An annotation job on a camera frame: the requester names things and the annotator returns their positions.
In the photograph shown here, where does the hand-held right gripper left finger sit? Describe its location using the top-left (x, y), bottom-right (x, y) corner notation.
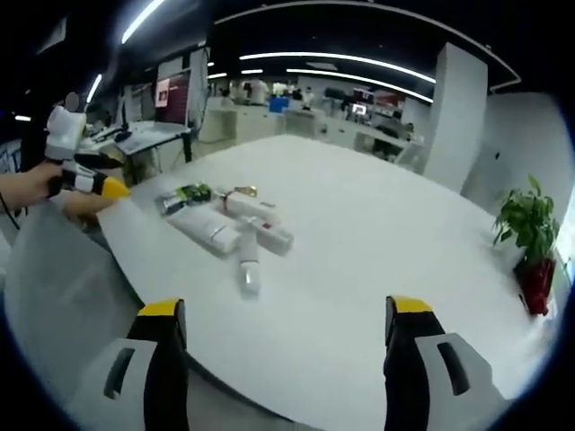
top-left (66, 296), bottom-right (190, 431)

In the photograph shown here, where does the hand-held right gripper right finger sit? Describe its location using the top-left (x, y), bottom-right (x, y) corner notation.
top-left (383, 295), bottom-right (518, 431)

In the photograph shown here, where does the white box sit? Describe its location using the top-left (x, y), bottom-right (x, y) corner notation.
top-left (166, 208), bottom-right (243, 256)

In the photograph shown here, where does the slim white skincare tube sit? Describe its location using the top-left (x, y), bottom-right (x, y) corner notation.
top-left (233, 215), bottom-right (265, 298)

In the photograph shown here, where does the long white skincare bottle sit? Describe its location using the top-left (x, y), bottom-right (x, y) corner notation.
top-left (220, 196), bottom-right (296, 258)

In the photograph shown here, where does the person's left hand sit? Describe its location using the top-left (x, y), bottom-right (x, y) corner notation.
top-left (13, 161), bottom-right (65, 212)

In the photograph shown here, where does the white background desk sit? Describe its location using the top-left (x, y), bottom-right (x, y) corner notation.
top-left (112, 119), bottom-right (193, 181)

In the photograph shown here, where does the red display board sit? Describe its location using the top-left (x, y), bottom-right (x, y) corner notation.
top-left (154, 73), bottom-right (189, 125)

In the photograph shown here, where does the white cabinet row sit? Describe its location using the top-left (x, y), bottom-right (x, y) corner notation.
top-left (197, 103), bottom-right (288, 145)

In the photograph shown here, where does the red plant pot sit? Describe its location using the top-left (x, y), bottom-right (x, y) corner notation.
top-left (514, 256), bottom-right (557, 316)

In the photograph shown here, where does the green potted plant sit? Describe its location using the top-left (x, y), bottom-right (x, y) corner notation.
top-left (491, 173), bottom-right (562, 270)

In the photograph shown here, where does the black cable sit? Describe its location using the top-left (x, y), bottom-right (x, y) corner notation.
top-left (0, 190), bottom-right (22, 231)

